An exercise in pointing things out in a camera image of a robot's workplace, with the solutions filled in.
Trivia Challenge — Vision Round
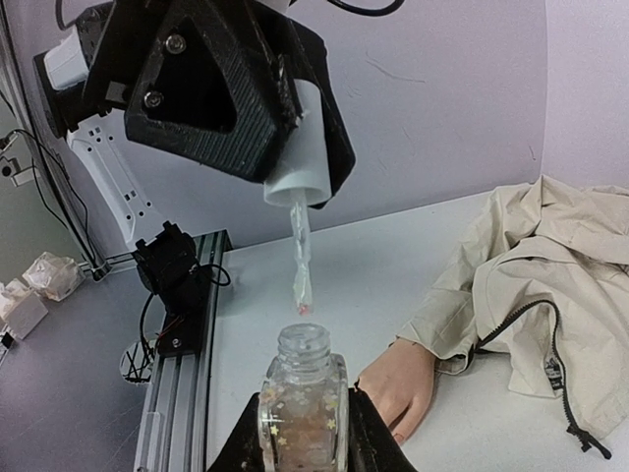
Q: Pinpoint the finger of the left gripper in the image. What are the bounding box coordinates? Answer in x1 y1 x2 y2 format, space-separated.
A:
287 19 356 197

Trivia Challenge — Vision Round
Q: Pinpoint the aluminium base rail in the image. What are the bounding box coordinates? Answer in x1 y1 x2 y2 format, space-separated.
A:
134 223 232 471

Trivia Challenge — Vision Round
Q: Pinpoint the white nail polish brush cap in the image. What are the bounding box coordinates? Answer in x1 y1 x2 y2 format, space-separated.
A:
263 80 331 316

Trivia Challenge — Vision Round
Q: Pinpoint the beige jacket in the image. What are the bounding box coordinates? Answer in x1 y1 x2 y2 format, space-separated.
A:
400 176 628 449

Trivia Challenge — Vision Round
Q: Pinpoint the mannequin hand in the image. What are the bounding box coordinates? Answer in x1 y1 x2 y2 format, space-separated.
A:
358 338 436 444

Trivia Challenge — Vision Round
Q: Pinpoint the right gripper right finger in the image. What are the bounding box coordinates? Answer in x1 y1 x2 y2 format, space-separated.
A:
348 383 418 472

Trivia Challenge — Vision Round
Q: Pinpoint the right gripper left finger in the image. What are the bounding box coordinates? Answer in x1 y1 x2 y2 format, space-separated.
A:
207 392 263 472

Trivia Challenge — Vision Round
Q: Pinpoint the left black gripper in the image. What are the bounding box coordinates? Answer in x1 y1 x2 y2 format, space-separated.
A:
81 1 299 180

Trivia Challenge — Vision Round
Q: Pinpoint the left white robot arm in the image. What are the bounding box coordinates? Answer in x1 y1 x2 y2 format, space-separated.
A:
34 1 356 357

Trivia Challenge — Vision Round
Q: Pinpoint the clear glass nail polish bottle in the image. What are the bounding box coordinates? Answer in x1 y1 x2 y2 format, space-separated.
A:
257 324 349 471

